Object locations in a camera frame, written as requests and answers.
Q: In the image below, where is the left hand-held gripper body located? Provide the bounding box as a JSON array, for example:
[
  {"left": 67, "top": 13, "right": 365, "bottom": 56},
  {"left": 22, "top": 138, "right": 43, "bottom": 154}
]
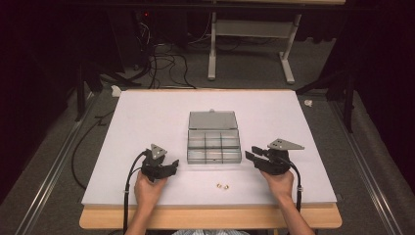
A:
[{"left": 140, "top": 143, "right": 169, "bottom": 182}]

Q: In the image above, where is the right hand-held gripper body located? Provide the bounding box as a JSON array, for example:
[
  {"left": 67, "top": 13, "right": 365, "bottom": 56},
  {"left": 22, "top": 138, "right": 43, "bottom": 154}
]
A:
[{"left": 257, "top": 138, "right": 305, "bottom": 176}]

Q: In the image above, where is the clear plastic compartment box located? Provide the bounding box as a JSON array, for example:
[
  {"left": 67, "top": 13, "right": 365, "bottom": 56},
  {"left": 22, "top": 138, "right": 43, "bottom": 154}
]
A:
[{"left": 186, "top": 109, "right": 243, "bottom": 165}]

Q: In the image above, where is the person's right hand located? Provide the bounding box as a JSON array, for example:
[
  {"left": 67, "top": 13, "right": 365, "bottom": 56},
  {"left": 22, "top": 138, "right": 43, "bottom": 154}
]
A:
[{"left": 259, "top": 169, "right": 295, "bottom": 206}]

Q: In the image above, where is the person's left hand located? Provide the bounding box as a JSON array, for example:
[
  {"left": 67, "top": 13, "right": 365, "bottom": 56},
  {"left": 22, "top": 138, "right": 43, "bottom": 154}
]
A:
[{"left": 134, "top": 170, "right": 168, "bottom": 211}]

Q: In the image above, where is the white table cover board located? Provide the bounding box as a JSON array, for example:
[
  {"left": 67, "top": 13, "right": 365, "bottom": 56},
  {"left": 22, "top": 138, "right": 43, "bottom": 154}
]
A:
[{"left": 81, "top": 89, "right": 338, "bottom": 207}]

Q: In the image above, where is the wooden table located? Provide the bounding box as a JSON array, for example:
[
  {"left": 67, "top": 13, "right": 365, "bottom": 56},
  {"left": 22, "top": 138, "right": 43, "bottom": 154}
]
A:
[{"left": 78, "top": 87, "right": 344, "bottom": 230}]

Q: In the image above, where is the person's striped shirt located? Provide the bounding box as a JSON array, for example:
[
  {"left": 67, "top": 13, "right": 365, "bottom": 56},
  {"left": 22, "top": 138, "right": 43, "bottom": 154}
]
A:
[{"left": 170, "top": 229, "right": 251, "bottom": 235}]

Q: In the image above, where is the black metal stand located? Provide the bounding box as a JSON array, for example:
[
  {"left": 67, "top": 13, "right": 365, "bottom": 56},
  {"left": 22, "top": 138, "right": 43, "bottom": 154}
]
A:
[
  {"left": 74, "top": 62, "right": 143, "bottom": 122},
  {"left": 295, "top": 68, "right": 356, "bottom": 134}
]

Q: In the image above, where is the dark equipment with red light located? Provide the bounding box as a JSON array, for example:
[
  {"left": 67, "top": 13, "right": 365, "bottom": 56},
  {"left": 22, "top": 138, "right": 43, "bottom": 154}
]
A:
[{"left": 130, "top": 9, "right": 158, "bottom": 71}]

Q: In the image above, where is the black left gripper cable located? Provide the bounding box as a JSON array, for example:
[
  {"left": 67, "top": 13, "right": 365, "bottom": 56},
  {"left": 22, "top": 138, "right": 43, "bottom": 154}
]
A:
[{"left": 122, "top": 150, "right": 149, "bottom": 235}]

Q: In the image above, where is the black floor cable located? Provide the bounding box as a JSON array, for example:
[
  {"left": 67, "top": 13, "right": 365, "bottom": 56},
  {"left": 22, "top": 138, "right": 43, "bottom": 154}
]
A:
[{"left": 70, "top": 111, "right": 115, "bottom": 191}]

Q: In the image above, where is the aluminium floor rail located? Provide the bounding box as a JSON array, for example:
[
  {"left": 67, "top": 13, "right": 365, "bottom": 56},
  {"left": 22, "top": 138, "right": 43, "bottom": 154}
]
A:
[
  {"left": 329, "top": 101, "right": 404, "bottom": 235},
  {"left": 13, "top": 94, "right": 99, "bottom": 235}
]

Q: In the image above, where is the tangle of black floor cables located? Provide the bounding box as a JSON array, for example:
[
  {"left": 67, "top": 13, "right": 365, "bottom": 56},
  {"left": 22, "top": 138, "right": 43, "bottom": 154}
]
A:
[{"left": 133, "top": 42, "right": 197, "bottom": 90}]

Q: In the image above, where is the white metal desk frame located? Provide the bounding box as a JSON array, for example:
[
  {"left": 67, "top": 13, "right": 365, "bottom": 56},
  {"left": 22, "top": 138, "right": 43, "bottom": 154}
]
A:
[{"left": 207, "top": 0, "right": 346, "bottom": 85}]

